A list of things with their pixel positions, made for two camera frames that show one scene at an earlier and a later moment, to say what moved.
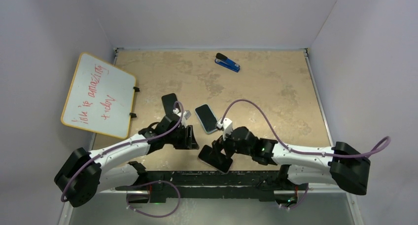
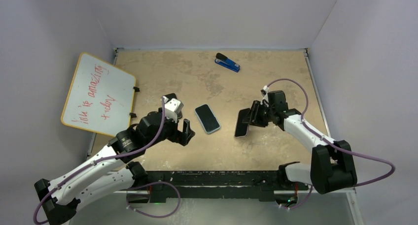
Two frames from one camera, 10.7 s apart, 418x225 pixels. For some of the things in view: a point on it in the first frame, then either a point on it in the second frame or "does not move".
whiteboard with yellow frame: (100, 98) does not move
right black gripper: (220, 144) -> (253, 116)
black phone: (207, 117) does not move
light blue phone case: (207, 117) does not move
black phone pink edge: (215, 158) -> (241, 129)
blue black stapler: (224, 61) does not move
